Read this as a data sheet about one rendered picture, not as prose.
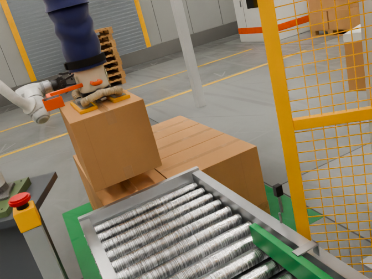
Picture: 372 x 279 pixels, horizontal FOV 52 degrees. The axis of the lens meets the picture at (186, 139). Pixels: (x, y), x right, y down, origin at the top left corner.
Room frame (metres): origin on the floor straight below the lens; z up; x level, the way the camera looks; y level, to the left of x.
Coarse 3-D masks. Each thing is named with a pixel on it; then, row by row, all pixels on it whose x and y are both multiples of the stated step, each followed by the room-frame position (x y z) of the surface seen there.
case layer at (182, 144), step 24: (168, 120) 3.27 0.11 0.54; (192, 120) 3.09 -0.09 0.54; (168, 144) 2.66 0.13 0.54; (192, 144) 2.53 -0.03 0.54; (216, 144) 2.41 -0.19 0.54; (240, 144) 2.30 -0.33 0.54; (168, 168) 2.23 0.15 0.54; (216, 168) 2.11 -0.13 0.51; (240, 168) 2.17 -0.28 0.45; (96, 192) 2.15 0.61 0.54; (120, 192) 2.07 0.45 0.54; (240, 192) 2.15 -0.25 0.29; (264, 192) 2.21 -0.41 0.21
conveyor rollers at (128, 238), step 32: (192, 192) 1.82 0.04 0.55; (128, 224) 1.68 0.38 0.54; (160, 224) 1.63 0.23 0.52; (192, 224) 1.52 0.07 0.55; (224, 224) 1.46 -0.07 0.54; (128, 256) 1.41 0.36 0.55; (160, 256) 1.36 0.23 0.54; (192, 256) 1.30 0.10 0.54; (224, 256) 1.25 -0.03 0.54; (256, 256) 1.20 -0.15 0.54
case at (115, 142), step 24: (72, 120) 1.94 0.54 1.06; (96, 120) 1.93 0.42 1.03; (120, 120) 1.96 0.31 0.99; (144, 120) 2.01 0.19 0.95; (96, 144) 1.91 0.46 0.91; (120, 144) 1.95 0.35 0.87; (144, 144) 1.99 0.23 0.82; (96, 168) 1.90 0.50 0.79; (120, 168) 1.94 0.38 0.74; (144, 168) 1.98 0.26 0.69
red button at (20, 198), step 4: (24, 192) 1.18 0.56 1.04; (16, 196) 1.17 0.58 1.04; (20, 196) 1.16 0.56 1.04; (24, 196) 1.15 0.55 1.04; (28, 196) 1.16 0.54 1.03; (12, 200) 1.14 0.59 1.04; (16, 200) 1.13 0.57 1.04; (20, 200) 1.13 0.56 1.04; (24, 200) 1.14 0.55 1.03; (28, 200) 1.15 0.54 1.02; (12, 204) 1.13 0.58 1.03; (16, 204) 1.12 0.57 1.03; (20, 204) 1.13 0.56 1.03; (24, 204) 1.15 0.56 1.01; (28, 204) 1.16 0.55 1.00; (16, 208) 1.15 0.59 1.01; (20, 208) 1.14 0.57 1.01; (24, 208) 1.14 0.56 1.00
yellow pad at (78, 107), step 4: (72, 104) 2.26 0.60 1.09; (76, 104) 2.20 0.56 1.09; (80, 104) 2.17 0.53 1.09; (92, 104) 2.11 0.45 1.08; (76, 108) 2.11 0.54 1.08; (80, 108) 2.06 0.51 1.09; (84, 108) 2.05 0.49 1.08; (88, 108) 2.03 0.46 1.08; (92, 108) 2.04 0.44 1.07; (96, 108) 2.05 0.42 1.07; (80, 112) 2.02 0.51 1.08; (84, 112) 2.02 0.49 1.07
